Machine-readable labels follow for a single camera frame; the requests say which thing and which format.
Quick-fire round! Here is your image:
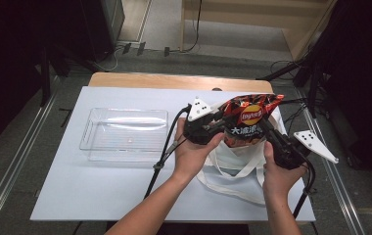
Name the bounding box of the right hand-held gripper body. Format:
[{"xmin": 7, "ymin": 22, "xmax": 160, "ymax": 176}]
[{"xmin": 266, "ymin": 129, "xmax": 340, "ymax": 170}]

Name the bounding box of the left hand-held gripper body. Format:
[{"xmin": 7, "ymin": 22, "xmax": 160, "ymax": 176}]
[{"xmin": 183, "ymin": 96, "xmax": 227, "ymax": 146}]

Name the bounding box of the red black chips bag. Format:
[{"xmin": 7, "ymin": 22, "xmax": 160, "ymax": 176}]
[{"xmin": 221, "ymin": 93, "xmax": 286, "ymax": 150}]

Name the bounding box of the white cloth tote bag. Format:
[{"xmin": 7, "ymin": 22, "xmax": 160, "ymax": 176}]
[{"xmin": 196, "ymin": 101, "xmax": 287, "ymax": 206}]

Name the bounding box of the person's right hand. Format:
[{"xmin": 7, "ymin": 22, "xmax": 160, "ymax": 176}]
[{"xmin": 261, "ymin": 140, "xmax": 307, "ymax": 204}]

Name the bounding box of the person's left hand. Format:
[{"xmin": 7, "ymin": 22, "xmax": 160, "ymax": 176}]
[{"xmin": 173, "ymin": 117, "xmax": 226, "ymax": 184}]

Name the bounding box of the black tripod stand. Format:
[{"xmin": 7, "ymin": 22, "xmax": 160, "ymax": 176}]
[{"xmin": 256, "ymin": 58, "xmax": 327, "ymax": 119}]

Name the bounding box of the clear plastic container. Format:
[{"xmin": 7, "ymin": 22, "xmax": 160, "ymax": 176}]
[{"xmin": 79, "ymin": 107, "xmax": 169, "ymax": 164}]

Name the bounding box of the wooden table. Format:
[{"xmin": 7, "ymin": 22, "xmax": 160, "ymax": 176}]
[{"xmin": 88, "ymin": 71, "xmax": 274, "ymax": 94}]

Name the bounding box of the person's dark clothing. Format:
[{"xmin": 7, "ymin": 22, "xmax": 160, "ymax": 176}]
[{"xmin": 104, "ymin": 221, "xmax": 252, "ymax": 235}]

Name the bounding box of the black curtain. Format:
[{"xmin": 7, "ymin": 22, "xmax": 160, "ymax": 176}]
[
  {"xmin": 0, "ymin": 0, "xmax": 89, "ymax": 156},
  {"xmin": 315, "ymin": 0, "xmax": 372, "ymax": 199}
]

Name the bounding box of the white board table cover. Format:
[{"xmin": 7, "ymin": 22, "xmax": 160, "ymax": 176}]
[{"xmin": 30, "ymin": 86, "xmax": 317, "ymax": 223}]

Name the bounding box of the black cabinet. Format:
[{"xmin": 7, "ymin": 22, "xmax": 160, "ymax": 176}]
[{"xmin": 79, "ymin": 0, "xmax": 125, "ymax": 63}]

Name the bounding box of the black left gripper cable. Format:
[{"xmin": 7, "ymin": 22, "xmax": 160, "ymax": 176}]
[{"xmin": 143, "ymin": 104, "xmax": 192, "ymax": 200}]

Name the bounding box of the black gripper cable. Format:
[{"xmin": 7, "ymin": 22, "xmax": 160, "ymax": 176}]
[
  {"xmin": 292, "ymin": 156, "xmax": 317, "ymax": 219},
  {"xmin": 143, "ymin": 104, "xmax": 192, "ymax": 200}
]

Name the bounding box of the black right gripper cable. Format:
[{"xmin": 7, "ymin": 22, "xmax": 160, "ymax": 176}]
[{"xmin": 292, "ymin": 156, "xmax": 317, "ymax": 219}]

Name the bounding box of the aluminium floor rail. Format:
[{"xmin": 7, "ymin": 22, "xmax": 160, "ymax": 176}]
[
  {"xmin": 0, "ymin": 92, "xmax": 60, "ymax": 231},
  {"xmin": 295, "ymin": 88, "xmax": 367, "ymax": 235}
]

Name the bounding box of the black hanging cable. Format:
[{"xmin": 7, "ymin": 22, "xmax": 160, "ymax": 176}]
[{"xmin": 168, "ymin": 0, "xmax": 205, "ymax": 54}]

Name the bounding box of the light wooden shelf frame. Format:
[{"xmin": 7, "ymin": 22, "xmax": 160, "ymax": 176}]
[{"xmin": 180, "ymin": 0, "xmax": 339, "ymax": 62}]

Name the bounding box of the white floor cable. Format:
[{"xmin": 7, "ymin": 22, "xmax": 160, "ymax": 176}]
[{"xmin": 97, "ymin": 45, "xmax": 125, "ymax": 72}]

